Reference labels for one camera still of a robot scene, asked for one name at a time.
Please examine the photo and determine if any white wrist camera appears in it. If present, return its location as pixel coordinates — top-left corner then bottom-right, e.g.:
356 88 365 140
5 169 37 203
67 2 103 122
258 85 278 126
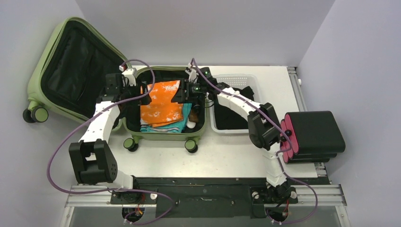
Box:
119 65 137 87
185 62 198 83

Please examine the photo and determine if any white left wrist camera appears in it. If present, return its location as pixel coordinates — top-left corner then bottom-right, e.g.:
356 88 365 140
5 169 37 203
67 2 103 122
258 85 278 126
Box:
119 65 137 87

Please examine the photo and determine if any green hard-shell suitcase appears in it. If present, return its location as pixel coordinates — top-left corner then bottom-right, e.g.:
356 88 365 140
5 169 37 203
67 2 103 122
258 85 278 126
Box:
22 17 208 152

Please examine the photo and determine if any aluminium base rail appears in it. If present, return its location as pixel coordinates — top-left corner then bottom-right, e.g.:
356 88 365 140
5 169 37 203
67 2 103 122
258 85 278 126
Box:
65 185 346 208

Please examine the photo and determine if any black and pink storage organizer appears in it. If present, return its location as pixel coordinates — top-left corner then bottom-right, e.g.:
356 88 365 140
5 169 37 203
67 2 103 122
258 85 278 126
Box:
280 111 346 164

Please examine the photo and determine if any white brown cosmetic palette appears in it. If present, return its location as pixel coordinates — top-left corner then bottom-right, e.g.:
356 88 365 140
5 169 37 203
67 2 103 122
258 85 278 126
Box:
186 112 199 129

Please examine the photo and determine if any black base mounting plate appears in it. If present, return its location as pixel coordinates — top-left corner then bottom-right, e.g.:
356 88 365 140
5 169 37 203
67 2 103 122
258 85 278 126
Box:
78 177 331 219

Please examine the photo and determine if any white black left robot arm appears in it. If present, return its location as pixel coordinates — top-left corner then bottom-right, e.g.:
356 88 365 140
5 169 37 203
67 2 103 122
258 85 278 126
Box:
69 70 150 203

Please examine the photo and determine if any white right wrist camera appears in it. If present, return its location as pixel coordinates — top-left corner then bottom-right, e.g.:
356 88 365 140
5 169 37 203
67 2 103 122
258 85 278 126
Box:
185 62 198 83

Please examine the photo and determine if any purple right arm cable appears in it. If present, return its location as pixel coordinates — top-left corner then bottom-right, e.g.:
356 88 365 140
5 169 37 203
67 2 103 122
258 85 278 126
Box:
190 58 319 226

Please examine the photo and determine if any teal garment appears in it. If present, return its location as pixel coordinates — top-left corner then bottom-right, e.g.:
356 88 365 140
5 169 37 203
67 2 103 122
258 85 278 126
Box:
140 103 192 133

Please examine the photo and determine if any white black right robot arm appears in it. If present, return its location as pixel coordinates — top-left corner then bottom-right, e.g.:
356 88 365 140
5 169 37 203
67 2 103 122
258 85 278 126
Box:
171 65 287 202

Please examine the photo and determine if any white perforated plastic basket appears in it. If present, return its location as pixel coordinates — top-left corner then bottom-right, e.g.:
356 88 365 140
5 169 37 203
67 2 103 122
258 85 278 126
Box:
209 74 262 134

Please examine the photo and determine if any orange item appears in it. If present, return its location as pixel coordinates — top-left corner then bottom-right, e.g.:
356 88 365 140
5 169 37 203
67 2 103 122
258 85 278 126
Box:
140 80 183 127

